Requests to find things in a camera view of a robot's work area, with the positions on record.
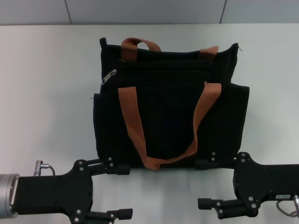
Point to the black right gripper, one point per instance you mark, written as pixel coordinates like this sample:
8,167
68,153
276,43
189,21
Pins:
268,179

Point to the silver zipper pull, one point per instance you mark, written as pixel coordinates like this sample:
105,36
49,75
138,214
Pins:
108,77

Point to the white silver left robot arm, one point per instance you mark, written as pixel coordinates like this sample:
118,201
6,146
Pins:
8,196

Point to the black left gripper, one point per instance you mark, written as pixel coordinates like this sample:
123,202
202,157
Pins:
56,194

